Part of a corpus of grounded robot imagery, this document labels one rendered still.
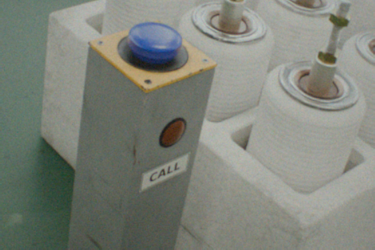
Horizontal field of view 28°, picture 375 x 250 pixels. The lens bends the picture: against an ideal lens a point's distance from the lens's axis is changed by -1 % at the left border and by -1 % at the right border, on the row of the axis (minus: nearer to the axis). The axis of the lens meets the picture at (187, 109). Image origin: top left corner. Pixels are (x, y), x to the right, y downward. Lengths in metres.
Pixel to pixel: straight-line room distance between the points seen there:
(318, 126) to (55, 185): 0.36
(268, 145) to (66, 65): 0.28
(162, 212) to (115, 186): 0.06
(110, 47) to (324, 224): 0.25
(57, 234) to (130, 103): 0.33
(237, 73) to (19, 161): 0.32
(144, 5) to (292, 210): 0.27
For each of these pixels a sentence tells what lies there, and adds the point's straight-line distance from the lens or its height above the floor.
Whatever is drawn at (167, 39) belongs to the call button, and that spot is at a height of 0.33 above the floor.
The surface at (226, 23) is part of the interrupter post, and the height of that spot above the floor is 0.26.
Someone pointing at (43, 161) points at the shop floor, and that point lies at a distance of 0.94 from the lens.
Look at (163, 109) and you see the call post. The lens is 0.56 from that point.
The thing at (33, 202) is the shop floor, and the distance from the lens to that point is 0.89.
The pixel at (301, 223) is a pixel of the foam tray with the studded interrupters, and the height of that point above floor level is 0.18.
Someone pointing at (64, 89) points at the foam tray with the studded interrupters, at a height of 0.10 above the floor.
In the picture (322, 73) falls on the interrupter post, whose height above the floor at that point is 0.27.
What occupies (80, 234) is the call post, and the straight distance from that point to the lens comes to 0.69.
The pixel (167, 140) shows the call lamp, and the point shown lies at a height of 0.26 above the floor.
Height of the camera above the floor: 0.62
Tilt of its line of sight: 36 degrees down
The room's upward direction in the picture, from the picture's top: 12 degrees clockwise
